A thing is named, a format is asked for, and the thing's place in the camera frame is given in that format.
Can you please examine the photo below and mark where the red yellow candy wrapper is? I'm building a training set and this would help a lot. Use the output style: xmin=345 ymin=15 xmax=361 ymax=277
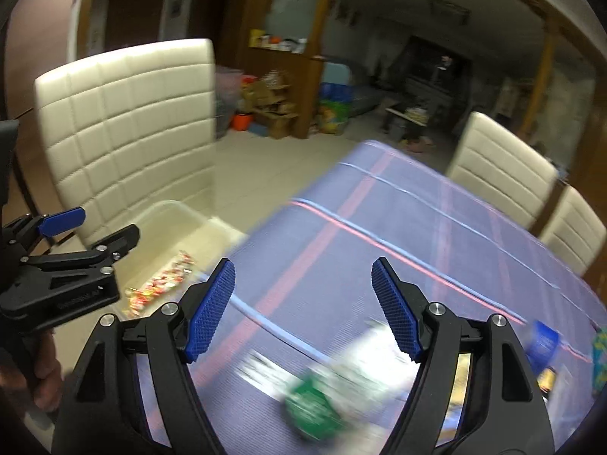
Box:
xmin=124 ymin=251 xmax=195 ymax=319

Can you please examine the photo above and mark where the blue can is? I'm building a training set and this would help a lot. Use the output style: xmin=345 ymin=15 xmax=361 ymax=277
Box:
xmin=521 ymin=320 xmax=560 ymax=376

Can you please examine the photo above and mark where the green white snack wrapper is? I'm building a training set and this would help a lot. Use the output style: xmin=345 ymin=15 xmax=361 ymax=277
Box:
xmin=237 ymin=320 xmax=419 ymax=442

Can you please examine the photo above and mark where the clear plastic trash bin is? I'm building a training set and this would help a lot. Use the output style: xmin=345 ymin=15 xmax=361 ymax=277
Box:
xmin=104 ymin=200 xmax=247 ymax=320

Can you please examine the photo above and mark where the person's left hand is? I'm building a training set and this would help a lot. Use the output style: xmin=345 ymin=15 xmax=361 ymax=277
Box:
xmin=1 ymin=330 xmax=63 ymax=413

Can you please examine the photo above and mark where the near cream quilted chair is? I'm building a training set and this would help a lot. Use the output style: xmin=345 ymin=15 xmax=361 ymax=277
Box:
xmin=34 ymin=38 xmax=216 ymax=245

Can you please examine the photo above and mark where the purple plaid tablecloth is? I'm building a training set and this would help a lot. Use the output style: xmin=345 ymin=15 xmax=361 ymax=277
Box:
xmin=189 ymin=141 xmax=606 ymax=454

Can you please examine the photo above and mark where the green patterned tissue box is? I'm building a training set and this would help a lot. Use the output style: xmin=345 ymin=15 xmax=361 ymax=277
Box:
xmin=593 ymin=328 xmax=607 ymax=397

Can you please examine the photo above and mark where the orange bucket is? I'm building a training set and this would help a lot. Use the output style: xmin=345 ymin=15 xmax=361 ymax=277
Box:
xmin=231 ymin=113 xmax=253 ymax=132

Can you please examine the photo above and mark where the dark coffee table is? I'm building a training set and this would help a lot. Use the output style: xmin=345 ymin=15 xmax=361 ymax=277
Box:
xmin=382 ymin=102 xmax=429 ymax=144

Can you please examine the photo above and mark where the cardboard boxes pile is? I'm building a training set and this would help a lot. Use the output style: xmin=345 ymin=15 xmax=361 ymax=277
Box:
xmin=239 ymin=70 xmax=298 ymax=140

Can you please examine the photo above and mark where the colourful printed bag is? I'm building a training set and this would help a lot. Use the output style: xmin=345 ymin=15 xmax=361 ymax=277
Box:
xmin=317 ymin=82 xmax=352 ymax=135

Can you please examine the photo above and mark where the wooden partition counter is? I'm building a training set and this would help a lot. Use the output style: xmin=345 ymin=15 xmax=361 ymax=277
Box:
xmin=242 ymin=47 xmax=325 ymax=139

